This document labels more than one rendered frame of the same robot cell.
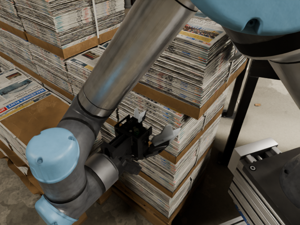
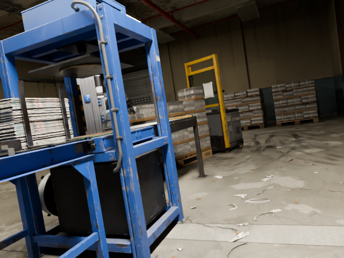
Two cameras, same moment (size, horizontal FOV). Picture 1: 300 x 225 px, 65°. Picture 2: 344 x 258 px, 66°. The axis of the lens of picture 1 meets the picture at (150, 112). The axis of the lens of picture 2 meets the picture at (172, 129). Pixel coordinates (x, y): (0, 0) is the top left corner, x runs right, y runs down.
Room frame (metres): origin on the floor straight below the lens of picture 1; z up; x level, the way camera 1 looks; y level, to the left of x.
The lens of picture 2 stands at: (1.54, -4.16, 0.86)
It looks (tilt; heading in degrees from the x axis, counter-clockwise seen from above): 3 degrees down; 96
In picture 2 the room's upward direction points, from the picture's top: 9 degrees counter-clockwise
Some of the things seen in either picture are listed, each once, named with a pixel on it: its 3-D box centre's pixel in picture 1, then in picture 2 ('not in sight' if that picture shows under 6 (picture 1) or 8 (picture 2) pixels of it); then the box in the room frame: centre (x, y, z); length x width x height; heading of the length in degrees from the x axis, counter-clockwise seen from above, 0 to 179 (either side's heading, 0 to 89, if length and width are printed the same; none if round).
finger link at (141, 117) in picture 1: (137, 116); not in sight; (0.47, 0.03, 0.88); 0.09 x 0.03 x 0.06; 169
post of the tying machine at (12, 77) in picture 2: not in sight; (22, 149); (0.26, -2.33, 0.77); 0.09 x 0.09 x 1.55; 73
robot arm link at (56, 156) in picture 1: (62, 156); not in sight; (0.26, 0.15, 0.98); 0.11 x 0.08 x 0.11; 171
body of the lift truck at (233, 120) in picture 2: not in sight; (220, 129); (1.99, 1.43, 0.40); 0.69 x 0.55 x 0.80; 141
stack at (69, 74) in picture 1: (108, 113); (169, 142); (1.03, 0.24, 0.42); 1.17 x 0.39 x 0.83; 51
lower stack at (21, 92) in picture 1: (42, 144); not in sight; (0.89, 0.61, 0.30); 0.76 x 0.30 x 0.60; 51
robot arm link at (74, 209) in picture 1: (70, 197); not in sight; (0.24, 0.15, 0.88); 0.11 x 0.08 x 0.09; 142
